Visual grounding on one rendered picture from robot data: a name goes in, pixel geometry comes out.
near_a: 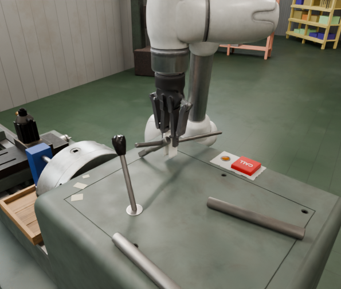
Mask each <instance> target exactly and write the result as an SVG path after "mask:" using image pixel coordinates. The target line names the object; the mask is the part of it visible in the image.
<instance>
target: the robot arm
mask: <svg viewBox="0 0 341 289"><path fill-rule="evenodd" d="M278 21H279V4H278V3H277V2H276V0H147V6H146V24H147V33H148V36H149V39H150V44H151V49H150V51H151V68H152V70H153V71H154V72H155V86H156V88H157V89H156V92H154V93H151V94H149V97H150V100H151V102H152V109H153V113H154V114H153V115H151V116H150V118H149V120H148V122H147V124H146V129H145V133H144V140H145V142H148V141H149V140H152V139H154V138H156V137H157V136H160V135H162V138H164V137H166V136H167V137H169V138H170V139H171V143H170V144H168V145H167V146H164V147H163V155H164V156H167V155H168V158H170V159H171V158H173V157H174V156H176V155H177V146H178V145H179V137H183V138H184V137H188V136H194V135H199V134H205V133H209V132H215V131H217V127H216V126H215V124H214V123H213V122H212V121H210V118H209V117H208V116H207V114H206V108H207V100H208V94H209V86H210V79H211V70H212V65H213V57H214V53H215V52H216V51H217V49H218V47H219V45H220V44H244V43H251V42H257V41H260V40H263V39H265V38H267V37H269V36H270V35H271V34H272V33H273V32H274V31H275V29H276V28H277V24H278ZM189 50H190V52H191V54H190V71H189V88H188V97H187V100H186V99H185V94H184V92H183V89H184V87H185V71H187V70H188V68H189ZM179 111H180V113H179ZM216 140H217V135H214V136H208V137H205V138H200V139H195V140H192V141H195V142H197V143H200V144H203V145H205V146H211V145H213V144H214V143H215V142H216Z"/></svg>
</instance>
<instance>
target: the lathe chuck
mask: <svg viewBox="0 0 341 289"><path fill-rule="evenodd" d="M76 148H79V149H81V151H80V152H79V153H76V154H71V153H70V151H71V150H73V149H76ZM97 150H113V149H111V148H109V147H107V146H105V145H103V144H99V143H96V142H95V141H90V140H87V141H82V142H77V143H74V144H72V145H70V146H68V147H66V148H64V149H63V150H61V151H60V152H59V153H57V154H56V155H55V156H54V157H53V158H52V159H51V160H50V161H49V163H48V164H47V165H46V166H45V168H44V170H43V171H42V173H41V175H40V177H39V180H38V183H37V187H36V195H39V196H40V195H42V194H44V193H46V192H48V191H50V190H52V189H54V188H55V187H56V185H57V183H58V181H59V180H60V178H61V177H62V175H63V174H64V173H65V172H66V170H67V169H68V168H69V167H70V166H71V165H72V164H73V163H75V162H76V161H77V160H78V159H80V158H81V157H83V156H85V155H87V154H89V153H91V152H93V151H97Z"/></svg>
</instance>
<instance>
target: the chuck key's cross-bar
mask: <svg viewBox="0 0 341 289"><path fill-rule="evenodd" d="M219 134H222V131H221V130H220V131H215V132H209V133H205V134H199V135H194V136H188V137H184V138H179V143H181V142H185V141H189V140H195V139H200V138H205V137H208V136H214V135H219ZM160 145H162V141H154V142H142V143H135V147H136V148H140V147H150V146H160Z"/></svg>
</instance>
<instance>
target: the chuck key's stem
mask: <svg viewBox="0 0 341 289"><path fill-rule="evenodd" d="M159 141H162V145H160V146H150V147H149V148H147V149H144V150H142V151H140V152H138V154H139V157H143V156H145V155H147V154H149V153H150V152H152V151H153V152H155V151H157V150H159V149H161V148H162V147H164V146H167V145H169V144H170V143H171V139H170V138H169V137H167V136H166V137H164V138H162V139H160V140H159Z"/></svg>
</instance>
